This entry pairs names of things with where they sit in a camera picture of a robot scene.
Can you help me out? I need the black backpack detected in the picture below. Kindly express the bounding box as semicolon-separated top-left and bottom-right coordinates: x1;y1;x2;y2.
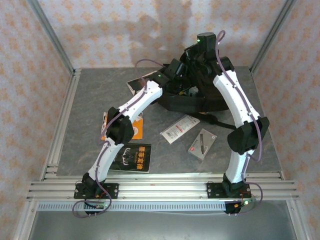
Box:
156;47;237;129

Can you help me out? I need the dark book with brown cover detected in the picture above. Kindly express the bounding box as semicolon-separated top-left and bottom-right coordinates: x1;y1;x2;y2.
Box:
126;71;161;96

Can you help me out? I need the white packet with red stripe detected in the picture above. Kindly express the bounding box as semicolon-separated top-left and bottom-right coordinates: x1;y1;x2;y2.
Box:
160;114;201;145

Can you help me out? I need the orange paperback book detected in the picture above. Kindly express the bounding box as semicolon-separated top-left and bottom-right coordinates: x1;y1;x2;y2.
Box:
100;111;145;141

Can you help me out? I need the grey pen box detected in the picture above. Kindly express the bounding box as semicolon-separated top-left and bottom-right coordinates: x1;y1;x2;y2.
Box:
187;128;218;161

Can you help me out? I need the black book with orange title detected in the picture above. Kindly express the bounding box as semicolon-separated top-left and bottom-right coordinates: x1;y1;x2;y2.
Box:
108;143;152;174

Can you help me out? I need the small circuit board green LED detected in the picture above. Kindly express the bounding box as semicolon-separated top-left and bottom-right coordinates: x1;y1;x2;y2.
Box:
231;198;256;210
84;201;111;210

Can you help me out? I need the grey metal sheet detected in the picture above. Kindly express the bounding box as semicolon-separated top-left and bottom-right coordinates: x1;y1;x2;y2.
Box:
27;211;301;240

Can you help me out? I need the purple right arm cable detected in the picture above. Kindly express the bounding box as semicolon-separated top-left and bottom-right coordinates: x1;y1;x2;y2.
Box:
214;29;264;216

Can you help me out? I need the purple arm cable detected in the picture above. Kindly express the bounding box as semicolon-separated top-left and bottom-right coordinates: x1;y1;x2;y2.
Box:
214;29;264;216
71;58;173;218

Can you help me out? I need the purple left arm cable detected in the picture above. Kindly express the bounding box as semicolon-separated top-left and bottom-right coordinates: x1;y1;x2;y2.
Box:
71;58;173;218

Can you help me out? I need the aluminium corner post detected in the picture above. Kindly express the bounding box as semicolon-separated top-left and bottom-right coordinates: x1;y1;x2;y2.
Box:
26;0;76;75
249;0;297;73

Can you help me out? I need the aluminium table side rail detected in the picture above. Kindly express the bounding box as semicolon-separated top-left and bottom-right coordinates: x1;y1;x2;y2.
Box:
42;69;82;180

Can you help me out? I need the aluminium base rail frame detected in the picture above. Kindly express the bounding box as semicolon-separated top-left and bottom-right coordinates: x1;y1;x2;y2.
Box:
26;172;300;202

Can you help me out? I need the slotted grey cable duct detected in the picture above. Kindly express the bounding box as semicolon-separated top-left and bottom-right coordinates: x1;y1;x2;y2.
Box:
37;201;227;212

